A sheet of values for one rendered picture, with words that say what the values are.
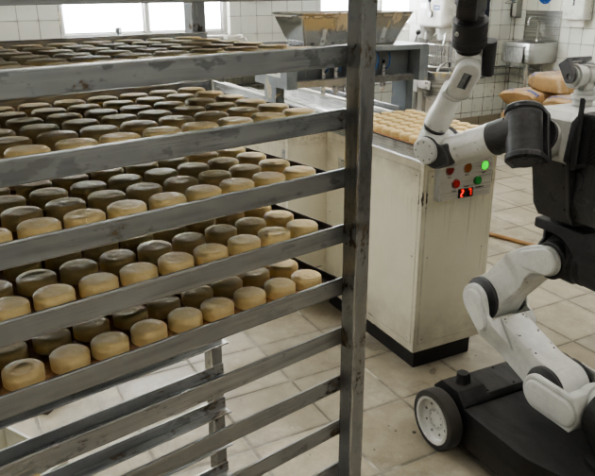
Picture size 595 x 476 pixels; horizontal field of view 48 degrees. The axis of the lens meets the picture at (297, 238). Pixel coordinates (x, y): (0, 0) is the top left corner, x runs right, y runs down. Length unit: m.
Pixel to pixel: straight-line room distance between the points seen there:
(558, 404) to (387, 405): 0.67
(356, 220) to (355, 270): 0.08
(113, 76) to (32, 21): 4.84
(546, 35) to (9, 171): 7.07
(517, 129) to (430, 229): 0.81
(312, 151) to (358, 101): 1.96
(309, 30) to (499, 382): 1.58
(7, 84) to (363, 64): 0.47
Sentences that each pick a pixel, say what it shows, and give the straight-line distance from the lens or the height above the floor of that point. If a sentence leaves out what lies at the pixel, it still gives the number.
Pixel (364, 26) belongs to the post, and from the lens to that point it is 0.97.
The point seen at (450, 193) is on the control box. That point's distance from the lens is 2.46.
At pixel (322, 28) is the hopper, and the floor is 1.26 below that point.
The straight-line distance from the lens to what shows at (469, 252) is 2.65.
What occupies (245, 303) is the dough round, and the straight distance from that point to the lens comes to 1.02.
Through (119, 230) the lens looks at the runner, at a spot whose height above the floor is 1.14.
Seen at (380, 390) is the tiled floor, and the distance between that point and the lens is 2.59.
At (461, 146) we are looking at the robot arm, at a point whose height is 1.01.
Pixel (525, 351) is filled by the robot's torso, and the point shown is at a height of 0.36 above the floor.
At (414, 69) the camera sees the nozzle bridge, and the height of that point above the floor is 1.07.
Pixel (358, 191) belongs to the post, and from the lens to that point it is 1.01.
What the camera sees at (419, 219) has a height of 0.63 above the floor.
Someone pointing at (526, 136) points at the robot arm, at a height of 1.07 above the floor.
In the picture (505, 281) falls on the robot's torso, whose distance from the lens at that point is 2.20.
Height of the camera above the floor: 1.41
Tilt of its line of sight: 20 degrees down
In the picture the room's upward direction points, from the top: straight up
